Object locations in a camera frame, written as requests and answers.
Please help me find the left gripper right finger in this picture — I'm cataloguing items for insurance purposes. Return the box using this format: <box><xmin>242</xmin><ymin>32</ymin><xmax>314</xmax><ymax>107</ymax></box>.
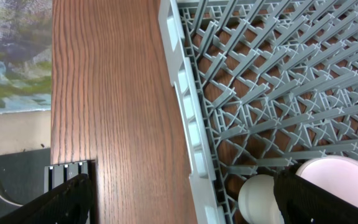
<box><xmin>273</xmin><ymin>170</ymin><xmax>358</xmax><ymax>224</ymax></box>

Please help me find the white cup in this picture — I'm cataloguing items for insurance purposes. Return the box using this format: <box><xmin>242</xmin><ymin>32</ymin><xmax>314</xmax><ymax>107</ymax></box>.
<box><xmin>237</xmin><ymin>174</ymin><xmax>284</xmax><ymax>224</ymax></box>

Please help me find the grey dishwasher rack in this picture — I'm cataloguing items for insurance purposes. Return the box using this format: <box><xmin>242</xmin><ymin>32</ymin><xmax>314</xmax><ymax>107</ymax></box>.
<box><xmin>158</xmin><ymin>0</ymin><xmax>358</xmax><ymax>223</ymax></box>

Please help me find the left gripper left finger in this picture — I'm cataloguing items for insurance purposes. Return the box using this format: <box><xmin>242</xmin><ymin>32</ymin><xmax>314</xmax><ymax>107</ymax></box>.
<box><xmin>0</xmin><ymin>174</ymin><xmax>94</xmax><ymax>224</ymax></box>

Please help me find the pink bowl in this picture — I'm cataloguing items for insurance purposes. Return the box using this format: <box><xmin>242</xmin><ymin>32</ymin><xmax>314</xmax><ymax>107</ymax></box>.
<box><xmin>296</xmin><ymin>156</ymin><xmax>358</xmax><ymax>208</ymax></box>

